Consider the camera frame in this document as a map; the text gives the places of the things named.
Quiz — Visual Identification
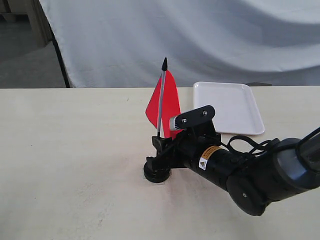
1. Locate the black backdrop stand pole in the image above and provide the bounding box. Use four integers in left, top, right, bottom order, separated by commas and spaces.
44, 14, 71, 89

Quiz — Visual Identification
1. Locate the black round flag base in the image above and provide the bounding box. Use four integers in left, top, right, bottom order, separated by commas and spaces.
143, 163, 171, 184

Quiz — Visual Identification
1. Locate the white backdrop cloth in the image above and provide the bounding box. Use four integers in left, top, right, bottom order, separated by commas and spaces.
41, 0, 320, 88

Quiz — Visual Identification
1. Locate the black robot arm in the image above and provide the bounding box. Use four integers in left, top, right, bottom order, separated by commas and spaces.
143, 121, 320, 216

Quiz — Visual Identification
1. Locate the red flag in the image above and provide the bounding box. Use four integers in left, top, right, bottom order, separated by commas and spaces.
145, 58, 181, 139

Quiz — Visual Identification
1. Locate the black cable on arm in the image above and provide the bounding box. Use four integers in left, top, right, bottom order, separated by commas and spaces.
219, 135, 282, 161

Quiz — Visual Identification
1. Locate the wooden furniture in background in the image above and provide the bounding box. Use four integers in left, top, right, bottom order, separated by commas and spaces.
0, 0, 53, 47

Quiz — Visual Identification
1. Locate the white plastic tray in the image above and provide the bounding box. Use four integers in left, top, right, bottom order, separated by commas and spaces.
193, 81, 265, 136

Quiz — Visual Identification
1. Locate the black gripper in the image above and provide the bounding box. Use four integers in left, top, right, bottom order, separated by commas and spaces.
146, 120, 222, 173

